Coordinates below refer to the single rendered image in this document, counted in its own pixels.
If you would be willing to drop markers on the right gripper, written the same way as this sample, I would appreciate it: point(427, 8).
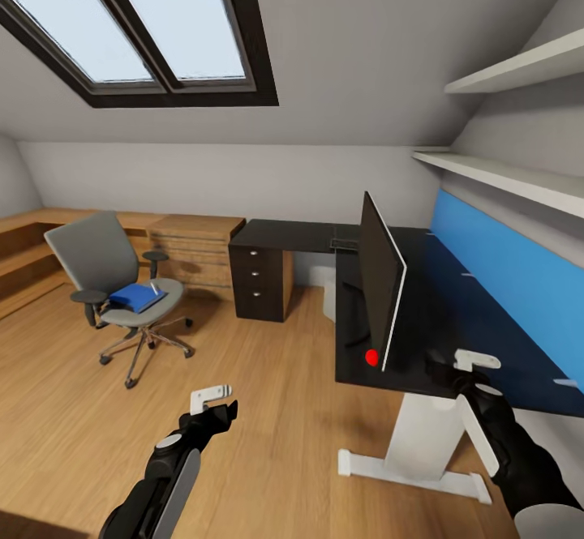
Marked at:
point(446, 376)

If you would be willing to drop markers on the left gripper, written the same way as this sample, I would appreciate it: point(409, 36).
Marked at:
point(214, 420)

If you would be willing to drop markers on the swivel chair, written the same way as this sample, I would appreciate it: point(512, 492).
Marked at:
point(100, 260)

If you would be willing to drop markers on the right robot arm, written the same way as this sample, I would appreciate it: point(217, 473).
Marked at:
point(541, 505)

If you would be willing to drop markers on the monitor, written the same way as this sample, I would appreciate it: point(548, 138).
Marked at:
point(383, 270)

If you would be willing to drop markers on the mouse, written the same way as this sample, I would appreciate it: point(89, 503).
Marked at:
point(435, 356)

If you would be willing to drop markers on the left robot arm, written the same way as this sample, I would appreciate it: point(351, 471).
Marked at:
point(155, 504)

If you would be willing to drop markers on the folder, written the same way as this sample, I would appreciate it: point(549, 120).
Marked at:
point(134, 297)

